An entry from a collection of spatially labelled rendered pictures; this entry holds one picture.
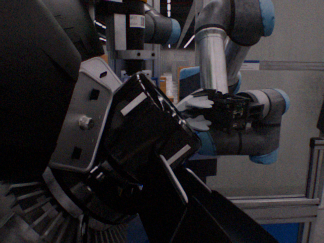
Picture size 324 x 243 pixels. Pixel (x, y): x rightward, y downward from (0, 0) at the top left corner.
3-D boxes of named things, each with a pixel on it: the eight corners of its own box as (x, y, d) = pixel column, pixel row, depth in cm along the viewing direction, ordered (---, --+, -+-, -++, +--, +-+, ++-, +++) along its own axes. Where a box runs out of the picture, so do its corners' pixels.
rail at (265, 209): (35, 228, 83) (32, 204, 81) (40, 220, 86) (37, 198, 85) (316, 221, 86) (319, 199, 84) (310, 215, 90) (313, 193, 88)
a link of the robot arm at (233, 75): (202, 76, 130) (228, -13, 80) (233, 77, 131) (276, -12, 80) (204, 99, 126) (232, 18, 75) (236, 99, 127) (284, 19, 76)
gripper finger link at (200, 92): (195, 88, 53) (223, 89, 59) (189, 87, 54) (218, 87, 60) (192, 112, 54) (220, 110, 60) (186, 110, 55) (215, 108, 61)
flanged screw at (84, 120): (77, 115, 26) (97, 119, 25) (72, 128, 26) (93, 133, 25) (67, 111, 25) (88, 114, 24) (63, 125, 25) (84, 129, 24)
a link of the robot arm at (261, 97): (245, 87, 68) (240, 118, 70) (234, 88, 65) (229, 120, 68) (271, 92, 63) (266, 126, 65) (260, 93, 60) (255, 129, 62)
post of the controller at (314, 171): (308, 199, 84) (315, 139, 81) (303, 195, 87) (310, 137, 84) (317, 199, 85) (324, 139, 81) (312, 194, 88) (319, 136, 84)
